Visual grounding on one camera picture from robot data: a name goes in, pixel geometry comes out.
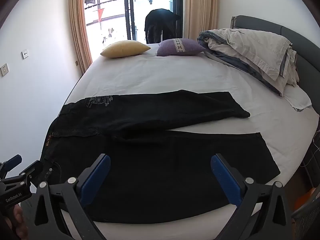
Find pile of beige and blue clothes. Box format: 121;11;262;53
197;28;300;97

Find grey mesh basket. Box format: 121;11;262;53
291;200;320;240

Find balcony railing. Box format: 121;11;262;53
85;0;140;27

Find bed with white sheet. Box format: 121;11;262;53
21;42;320;240

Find purple patterned pillow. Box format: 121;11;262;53
157;38;206;57

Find person's left hand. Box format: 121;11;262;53
10;204;28;240

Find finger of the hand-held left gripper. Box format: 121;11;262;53
0;154;23;178
14;160;44;188

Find yellow pillow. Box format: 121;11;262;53
100;41;151;58

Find beige curtain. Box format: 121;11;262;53
68;0;93;75
183;0;220;40

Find white pillow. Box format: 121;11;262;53
282;82;313;112

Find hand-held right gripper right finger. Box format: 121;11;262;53
210;153;293;240

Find black pants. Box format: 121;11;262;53
40;91;281;224

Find black sliding door frame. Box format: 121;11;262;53
123;0;137;41
173;0;184;37

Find orange object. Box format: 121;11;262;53
295;187;318;210

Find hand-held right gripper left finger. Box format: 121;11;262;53
34;153;112;240

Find grey upholstered headboard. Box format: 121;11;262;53
230;15;320;130

